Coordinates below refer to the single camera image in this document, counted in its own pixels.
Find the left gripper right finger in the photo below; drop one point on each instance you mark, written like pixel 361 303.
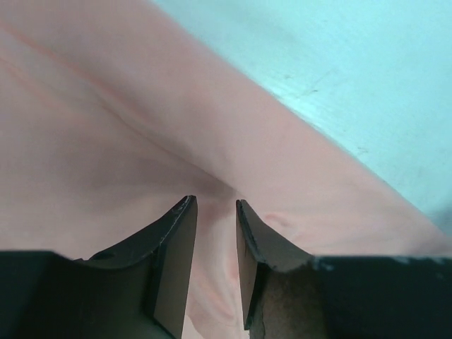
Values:
pixel 289 293

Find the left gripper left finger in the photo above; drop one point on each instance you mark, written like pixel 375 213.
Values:
pixel 135 289

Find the pink t shirt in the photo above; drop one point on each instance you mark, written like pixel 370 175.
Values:
pixel 111 112

